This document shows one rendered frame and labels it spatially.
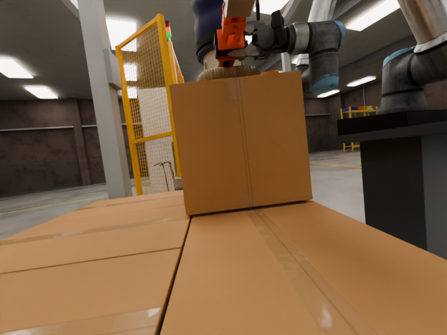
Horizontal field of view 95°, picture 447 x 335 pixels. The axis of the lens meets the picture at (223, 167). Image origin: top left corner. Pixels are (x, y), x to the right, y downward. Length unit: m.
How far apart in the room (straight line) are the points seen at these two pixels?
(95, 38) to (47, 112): 9.80
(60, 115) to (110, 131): 9.81
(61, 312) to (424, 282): 0.47
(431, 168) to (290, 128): 0.72
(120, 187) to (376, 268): 2.00
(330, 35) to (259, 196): 0.56
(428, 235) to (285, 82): 0.90
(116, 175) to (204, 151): 1.59
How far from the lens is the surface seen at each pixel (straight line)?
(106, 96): 2.23
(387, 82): 1.29
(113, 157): 2.14
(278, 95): 0.68
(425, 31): 1.15
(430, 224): 1.26
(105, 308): 0.37
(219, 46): 0.73
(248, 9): 0.60
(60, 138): 11.79
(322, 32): 0.83
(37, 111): 12.18
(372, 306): 0.32
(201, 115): 0.64
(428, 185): 1.22
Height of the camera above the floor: 0.73
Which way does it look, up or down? 4 degrees down
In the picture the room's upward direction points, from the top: 7 degrees counter-clockwise
